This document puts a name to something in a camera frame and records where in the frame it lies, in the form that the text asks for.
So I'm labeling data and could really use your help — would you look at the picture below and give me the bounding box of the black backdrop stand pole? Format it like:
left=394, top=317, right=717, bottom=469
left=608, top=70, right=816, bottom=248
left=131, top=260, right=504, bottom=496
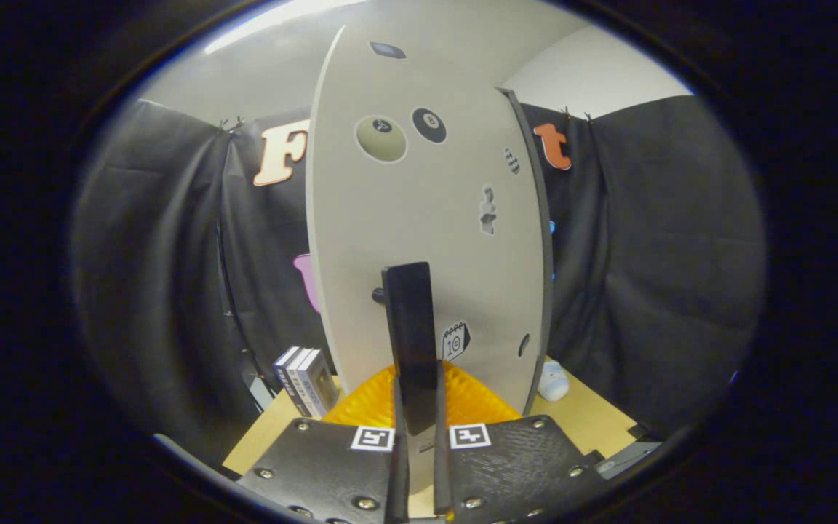
left=215, top=218, right=274, bottom=408

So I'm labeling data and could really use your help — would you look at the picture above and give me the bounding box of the white book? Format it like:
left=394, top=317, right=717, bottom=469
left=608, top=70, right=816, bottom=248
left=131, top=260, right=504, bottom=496
left=287, top=348, right=318, bottom=418

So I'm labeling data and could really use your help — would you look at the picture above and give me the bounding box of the grey cabinet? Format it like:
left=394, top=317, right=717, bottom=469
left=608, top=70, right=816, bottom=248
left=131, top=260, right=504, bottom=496
left=499, top=87, right=554, bottom=416

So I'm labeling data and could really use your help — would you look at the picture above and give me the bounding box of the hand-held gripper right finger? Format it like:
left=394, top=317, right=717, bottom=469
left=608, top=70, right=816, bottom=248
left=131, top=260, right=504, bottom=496
left=434, top=360, right=605, bottom=524

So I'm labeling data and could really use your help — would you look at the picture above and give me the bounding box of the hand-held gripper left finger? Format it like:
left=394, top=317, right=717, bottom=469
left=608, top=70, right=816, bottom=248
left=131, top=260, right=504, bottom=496
left=236, top=362, right=411, bottom=524

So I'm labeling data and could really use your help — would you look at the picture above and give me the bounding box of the black backdrop cloth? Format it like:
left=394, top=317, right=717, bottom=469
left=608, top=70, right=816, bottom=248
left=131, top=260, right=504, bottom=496
left=73, top=95, right=767, bottom=467

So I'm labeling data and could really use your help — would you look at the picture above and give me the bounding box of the grey flat object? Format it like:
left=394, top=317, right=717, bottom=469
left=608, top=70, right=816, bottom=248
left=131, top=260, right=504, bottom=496
left=597, top=437, right=663, bottom=480

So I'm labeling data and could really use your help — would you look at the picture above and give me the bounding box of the black door handle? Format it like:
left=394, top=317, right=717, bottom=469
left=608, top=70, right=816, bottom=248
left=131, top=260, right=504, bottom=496
left=372, top=262, right=440, bottom=436

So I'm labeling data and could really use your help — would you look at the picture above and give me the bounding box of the grey book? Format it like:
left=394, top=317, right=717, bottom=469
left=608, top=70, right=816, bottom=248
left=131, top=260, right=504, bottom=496
left=297, top=349, right=340, bottom=417

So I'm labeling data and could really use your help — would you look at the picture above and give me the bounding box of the white cabinet door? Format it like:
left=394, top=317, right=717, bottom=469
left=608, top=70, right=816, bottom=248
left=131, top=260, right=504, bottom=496
left=306, top=25, right=545, bottom=496

